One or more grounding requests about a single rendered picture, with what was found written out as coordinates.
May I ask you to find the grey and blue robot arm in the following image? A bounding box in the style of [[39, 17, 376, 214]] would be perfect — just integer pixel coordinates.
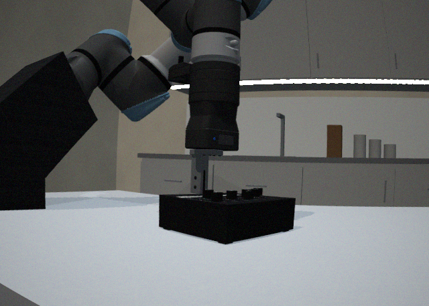
[[65, 0, 272, 122]]

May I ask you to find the black lighting desk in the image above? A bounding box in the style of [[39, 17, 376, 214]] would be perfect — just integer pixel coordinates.
[[159, 188, 296, 244]]

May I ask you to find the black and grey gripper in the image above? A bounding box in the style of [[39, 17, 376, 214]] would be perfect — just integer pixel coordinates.
[[168, 32, 240, 194]]

